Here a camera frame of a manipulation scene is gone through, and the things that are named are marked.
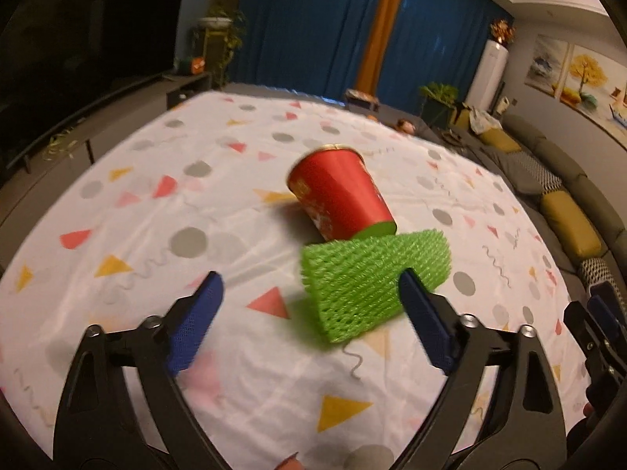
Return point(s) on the tv cabinet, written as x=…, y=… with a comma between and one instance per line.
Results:
x=35, y=183

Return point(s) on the green foam net sleeve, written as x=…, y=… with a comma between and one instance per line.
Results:
x=354, y=285

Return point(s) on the houndstooth patterned cushion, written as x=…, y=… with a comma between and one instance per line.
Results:
x=594, y=271

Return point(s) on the patterned white tablecloth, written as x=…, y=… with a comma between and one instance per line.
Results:
x=203, y=189

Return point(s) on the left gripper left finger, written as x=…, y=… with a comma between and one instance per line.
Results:
x=96, y=426

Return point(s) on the plant on stand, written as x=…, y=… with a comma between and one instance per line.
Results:
x=216, y=38

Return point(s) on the potted green plant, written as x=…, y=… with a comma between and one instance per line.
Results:
x=439, y=104

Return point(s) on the white standing air conditioner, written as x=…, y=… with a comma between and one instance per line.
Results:
x=488, y=75

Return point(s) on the yellow cushion far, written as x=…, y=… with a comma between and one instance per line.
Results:
x=499, y=139

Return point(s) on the yellow cushion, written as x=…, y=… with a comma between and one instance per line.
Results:
x=499, y=139
x=578, y=237

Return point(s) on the yellow cushion middle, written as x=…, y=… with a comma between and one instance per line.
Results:
x=578, y=237

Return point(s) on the left small painting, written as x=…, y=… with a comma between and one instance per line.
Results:
x=546, y=65

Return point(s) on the black television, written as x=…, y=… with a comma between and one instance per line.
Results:
x=59, y=57

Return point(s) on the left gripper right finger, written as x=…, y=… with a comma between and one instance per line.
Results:
x=499, y=406

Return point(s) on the red flower decoration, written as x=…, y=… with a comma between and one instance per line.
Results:
x=503, y=32

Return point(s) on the grey sectional sofa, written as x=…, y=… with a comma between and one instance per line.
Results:
x=588, y=197

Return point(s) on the blue curtain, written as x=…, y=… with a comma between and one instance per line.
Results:
x=387, y=48

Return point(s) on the orange curtain strip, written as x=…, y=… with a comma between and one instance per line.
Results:
x=374, y=52

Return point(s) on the red paper cup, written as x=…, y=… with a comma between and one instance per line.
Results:
x=336, y=190

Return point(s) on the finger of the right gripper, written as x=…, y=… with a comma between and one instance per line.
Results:
x=603, y=364
x=608, y=314

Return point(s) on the grey flat cushion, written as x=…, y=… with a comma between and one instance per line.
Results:
x=526, y=174

